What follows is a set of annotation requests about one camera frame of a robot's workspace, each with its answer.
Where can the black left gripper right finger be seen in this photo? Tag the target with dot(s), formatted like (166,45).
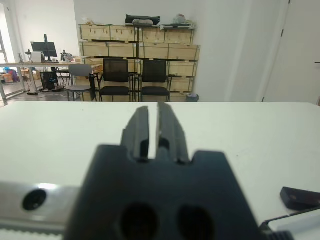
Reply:
(172,137)

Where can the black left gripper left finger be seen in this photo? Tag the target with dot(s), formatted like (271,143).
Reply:
(137,135)

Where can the black box lid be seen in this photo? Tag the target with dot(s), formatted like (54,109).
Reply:
(300,198)

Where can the white box device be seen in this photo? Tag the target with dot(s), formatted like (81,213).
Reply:
(36,57)

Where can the black trash bin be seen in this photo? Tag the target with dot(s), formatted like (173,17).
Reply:
(193,98)

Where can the black mesh chair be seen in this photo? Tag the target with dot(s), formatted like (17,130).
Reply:
(115,71)
(154,72)

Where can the black pole stand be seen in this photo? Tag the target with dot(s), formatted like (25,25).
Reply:
(137,50)

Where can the grey plastic chair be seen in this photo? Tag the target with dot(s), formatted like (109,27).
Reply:
(78,71)

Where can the black computer tower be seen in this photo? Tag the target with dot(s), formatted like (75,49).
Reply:
(48,80)

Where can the dark desktop device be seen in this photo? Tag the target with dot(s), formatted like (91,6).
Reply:
(67,56)

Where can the flat dark tray board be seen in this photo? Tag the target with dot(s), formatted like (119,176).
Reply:
(177,26)

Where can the grey bundle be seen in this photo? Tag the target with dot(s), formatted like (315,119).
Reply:
(143,22)

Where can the floor power strip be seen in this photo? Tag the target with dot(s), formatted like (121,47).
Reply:
(32,93)

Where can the long black bag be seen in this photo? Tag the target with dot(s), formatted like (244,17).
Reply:
(142,17)

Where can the white plastic bag pile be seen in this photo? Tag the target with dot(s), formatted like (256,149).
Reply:
(183,18)

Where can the beige packing material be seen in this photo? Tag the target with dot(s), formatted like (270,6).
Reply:
(95,22)

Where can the brown cardboard boxes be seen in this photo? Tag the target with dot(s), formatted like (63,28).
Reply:
(31,73)

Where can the black computer monitor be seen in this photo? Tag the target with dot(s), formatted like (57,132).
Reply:
(37,47)

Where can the black monitor pole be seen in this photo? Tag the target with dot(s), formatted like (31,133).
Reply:
(45,37)

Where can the small desk stand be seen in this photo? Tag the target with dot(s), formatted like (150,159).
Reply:
(25,58)

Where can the colourful bag pile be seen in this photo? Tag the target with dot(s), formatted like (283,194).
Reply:
(8,77)

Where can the white office desk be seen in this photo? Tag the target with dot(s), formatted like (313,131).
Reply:
(15,64)

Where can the white door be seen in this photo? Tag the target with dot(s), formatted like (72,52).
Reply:
(292,55)

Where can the black door hinge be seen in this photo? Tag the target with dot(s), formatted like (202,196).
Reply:
(283,32)

